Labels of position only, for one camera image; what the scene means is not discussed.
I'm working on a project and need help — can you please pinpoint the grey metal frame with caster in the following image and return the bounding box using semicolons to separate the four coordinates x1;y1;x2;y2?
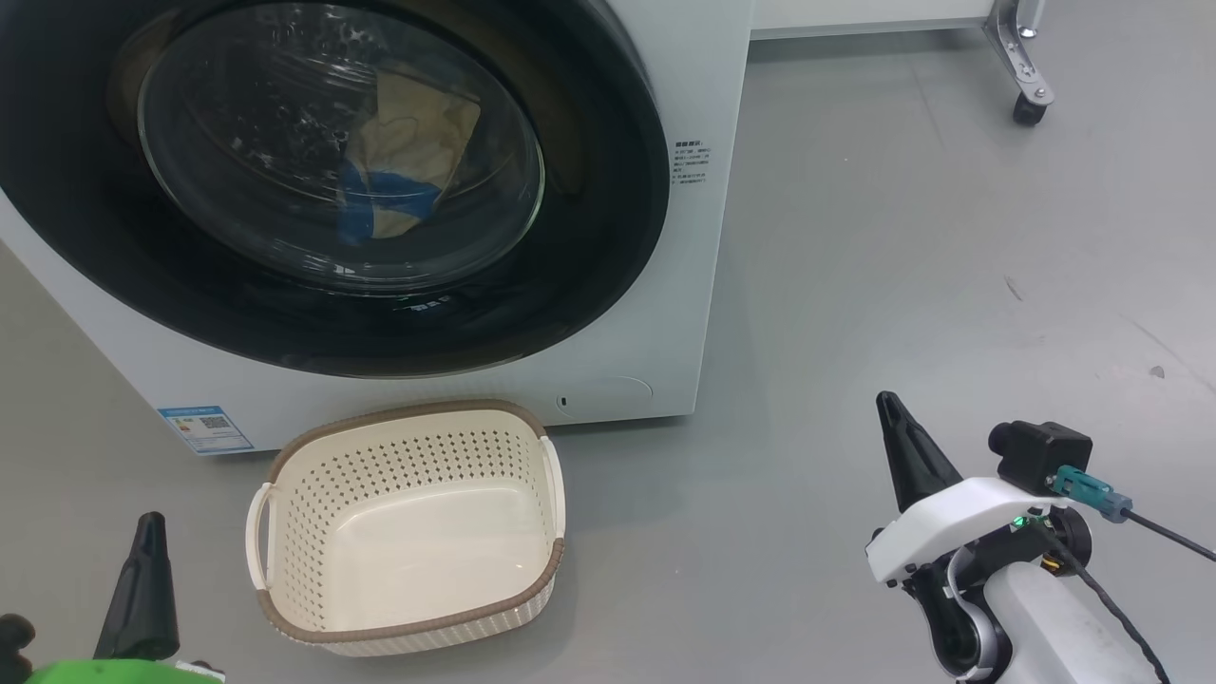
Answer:
983;0;1055;127

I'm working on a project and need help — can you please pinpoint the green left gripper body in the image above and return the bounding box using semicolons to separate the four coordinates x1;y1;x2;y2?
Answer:
24;655;227;684

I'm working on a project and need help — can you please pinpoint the cream perforated basket brown rim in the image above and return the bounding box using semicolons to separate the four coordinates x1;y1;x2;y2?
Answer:
245;399;567;658

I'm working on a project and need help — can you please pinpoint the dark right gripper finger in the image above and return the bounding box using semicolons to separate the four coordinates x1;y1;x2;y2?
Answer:
876;391;963;514

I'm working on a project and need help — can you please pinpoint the blue energy label sticker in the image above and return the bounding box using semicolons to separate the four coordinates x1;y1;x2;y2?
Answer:
158;406;255;455

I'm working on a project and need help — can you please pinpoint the white front-load washing machine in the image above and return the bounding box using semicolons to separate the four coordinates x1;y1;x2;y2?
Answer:
0;0;756;457

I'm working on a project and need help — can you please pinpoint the black cable teal connector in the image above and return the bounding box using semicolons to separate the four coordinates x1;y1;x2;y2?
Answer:
1052;465;1216;561

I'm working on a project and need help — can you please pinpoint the grey washing machine door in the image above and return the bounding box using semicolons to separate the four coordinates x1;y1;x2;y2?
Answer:
0;0;673;379

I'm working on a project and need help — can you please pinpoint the cream garment wide blue cuff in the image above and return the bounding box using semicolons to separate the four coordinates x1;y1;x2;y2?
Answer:
337;71;483;243

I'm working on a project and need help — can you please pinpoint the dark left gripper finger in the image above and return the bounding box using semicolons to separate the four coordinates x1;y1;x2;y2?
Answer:
95;513;180;661

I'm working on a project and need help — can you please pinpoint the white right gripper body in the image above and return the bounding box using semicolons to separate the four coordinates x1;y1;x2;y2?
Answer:
864;477;1048;681

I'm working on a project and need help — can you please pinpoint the black sleeved arm cable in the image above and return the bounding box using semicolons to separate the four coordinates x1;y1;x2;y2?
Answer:
1031;522;1174;684

